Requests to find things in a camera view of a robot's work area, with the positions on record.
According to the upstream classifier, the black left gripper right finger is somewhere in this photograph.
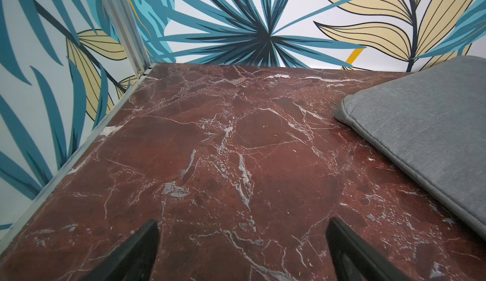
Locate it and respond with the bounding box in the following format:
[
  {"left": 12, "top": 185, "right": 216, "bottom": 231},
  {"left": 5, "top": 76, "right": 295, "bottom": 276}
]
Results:
[{"left": 326, "top": 217, "right": 410, "bottom": 280}]

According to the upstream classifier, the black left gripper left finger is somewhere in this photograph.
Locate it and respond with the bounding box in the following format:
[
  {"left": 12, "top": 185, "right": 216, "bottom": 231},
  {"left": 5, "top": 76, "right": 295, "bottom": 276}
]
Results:
[{"left": 82, "top": 220, "right": 159, "bottom": 280}]

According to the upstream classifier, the grey zippered laptop bag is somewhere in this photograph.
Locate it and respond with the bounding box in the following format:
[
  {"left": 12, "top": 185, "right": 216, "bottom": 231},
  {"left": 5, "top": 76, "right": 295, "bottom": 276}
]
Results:
[{"left": 335, "top": 56, "right": 485, "bottom": 236}]

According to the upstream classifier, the aluminium corner post left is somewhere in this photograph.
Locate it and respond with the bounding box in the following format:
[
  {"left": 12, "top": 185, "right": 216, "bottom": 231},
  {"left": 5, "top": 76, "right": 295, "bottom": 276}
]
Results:
[{"left": 101, "top": 0, "right": 151, "bottom": 75}]

